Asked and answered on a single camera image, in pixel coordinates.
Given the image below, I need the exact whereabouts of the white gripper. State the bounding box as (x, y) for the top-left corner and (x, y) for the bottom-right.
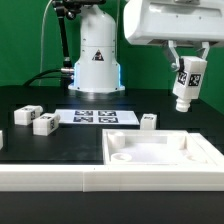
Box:
(123, 0), (224, 72)

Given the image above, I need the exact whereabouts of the white square tabletop part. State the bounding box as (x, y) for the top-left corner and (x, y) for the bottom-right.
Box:
(102, 129), (215, 165)

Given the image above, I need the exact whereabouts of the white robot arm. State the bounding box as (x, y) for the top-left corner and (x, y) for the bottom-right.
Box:
(69, 0), (224, 94)

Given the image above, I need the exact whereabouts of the white tag sheet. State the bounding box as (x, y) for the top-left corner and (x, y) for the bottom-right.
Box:
(55, 109), (139, 125)

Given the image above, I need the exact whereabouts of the white right fence rail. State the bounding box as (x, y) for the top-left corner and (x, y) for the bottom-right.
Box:
(190, 133), (224, 167)

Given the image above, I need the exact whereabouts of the white fence rail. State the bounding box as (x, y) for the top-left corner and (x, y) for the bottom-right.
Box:
(0, 165), (224, 192)
(190, 133), (224, 167)

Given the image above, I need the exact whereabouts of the black cable bundle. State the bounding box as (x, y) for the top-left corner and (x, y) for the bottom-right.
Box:
(22, 67), (75, 88)

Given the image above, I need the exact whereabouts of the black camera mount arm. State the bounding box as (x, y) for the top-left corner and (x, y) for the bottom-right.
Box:
(52, 0), (106, 68)

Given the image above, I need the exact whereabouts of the grey thin cable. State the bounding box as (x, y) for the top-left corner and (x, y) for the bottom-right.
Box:
(39, 0), (54, 87)

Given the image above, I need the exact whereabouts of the white front fence rail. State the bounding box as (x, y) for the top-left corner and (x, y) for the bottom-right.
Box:
(0, 165), (224, 192)

